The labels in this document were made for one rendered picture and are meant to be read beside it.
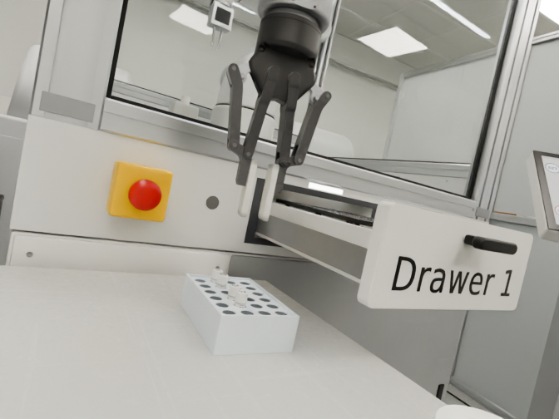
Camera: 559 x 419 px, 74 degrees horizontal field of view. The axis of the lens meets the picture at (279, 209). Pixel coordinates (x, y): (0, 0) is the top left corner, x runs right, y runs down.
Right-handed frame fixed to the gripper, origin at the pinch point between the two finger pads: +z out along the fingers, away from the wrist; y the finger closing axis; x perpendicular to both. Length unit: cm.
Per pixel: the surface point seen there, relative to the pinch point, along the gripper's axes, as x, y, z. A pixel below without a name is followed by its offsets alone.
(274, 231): 10.9, 6.2, 6.0
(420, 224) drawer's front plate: -11.1, 15.6, -0.2
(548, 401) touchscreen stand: 34, 106, 45
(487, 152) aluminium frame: 33, 62, -20
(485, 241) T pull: -12.9, 22.6, 0.2
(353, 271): -7.5, 11.1, 6.7
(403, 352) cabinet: 29, 49, 31
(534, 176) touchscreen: 42, 90, -20
